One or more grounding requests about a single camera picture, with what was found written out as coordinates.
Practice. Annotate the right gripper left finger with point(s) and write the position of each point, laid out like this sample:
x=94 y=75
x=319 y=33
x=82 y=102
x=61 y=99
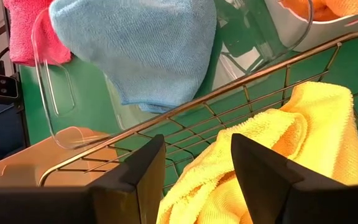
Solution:
x=135 y=186

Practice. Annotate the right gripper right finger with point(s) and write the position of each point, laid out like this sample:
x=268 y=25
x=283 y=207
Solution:
x=259 y=180

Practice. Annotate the yellow microfiber towel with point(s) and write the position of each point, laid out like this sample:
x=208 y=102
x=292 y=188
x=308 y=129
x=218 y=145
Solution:
x=331 y=130
x=204 y=180

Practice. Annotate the turquoise microfiber towel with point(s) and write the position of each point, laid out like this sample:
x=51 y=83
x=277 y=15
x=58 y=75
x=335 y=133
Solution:
x=135 y=53

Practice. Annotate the orange microfiber towel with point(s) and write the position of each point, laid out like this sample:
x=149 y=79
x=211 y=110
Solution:
x=328 y=7

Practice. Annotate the pink microfiber towel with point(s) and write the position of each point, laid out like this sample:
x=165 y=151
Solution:
x=26 y=34

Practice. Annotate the clear plastic bin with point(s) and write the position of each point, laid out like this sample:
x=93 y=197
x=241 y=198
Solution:
x=70 y=137

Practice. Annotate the tan plastic bin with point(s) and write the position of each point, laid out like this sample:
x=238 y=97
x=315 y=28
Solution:
x=26 y=168

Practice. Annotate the green table mat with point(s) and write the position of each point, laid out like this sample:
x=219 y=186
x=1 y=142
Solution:
x=30 y=118

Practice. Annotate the white plastic bin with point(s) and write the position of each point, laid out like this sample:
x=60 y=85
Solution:
x=306 y=34

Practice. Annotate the black table camera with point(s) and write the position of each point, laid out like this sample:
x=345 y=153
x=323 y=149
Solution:
x=2 y=88

